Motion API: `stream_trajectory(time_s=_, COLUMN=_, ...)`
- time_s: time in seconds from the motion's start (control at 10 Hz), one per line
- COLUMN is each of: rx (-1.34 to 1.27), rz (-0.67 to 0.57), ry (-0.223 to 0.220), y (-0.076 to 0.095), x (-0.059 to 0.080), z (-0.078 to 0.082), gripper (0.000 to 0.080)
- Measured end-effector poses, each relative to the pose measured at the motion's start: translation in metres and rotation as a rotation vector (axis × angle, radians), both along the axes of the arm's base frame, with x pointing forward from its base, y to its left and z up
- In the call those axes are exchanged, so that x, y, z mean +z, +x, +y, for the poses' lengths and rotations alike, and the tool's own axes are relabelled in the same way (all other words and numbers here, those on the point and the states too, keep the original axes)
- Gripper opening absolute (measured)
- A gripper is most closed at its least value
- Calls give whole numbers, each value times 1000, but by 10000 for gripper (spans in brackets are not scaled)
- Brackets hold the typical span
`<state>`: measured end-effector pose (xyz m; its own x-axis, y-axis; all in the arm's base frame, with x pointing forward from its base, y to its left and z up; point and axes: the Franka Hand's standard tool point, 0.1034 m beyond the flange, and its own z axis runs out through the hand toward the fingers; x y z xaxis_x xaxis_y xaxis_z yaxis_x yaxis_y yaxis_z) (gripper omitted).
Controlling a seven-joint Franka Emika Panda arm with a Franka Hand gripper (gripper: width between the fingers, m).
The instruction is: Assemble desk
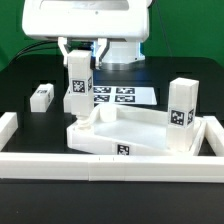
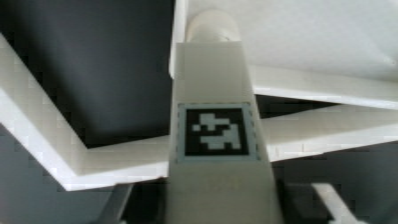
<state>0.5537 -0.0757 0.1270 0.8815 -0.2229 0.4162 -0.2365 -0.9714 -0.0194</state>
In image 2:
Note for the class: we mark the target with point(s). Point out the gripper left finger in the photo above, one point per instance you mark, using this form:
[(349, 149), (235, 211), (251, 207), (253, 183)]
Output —
[(136, 206)]

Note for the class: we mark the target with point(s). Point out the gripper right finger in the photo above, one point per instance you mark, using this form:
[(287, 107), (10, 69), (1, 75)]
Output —
[(314, 205)]

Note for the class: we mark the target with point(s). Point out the white desk tabletop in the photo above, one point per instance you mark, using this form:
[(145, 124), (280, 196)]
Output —
[(321, 46)]

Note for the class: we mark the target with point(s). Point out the white U-shaped obstacle fence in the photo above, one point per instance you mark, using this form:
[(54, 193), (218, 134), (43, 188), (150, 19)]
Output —
[(305, 134)]

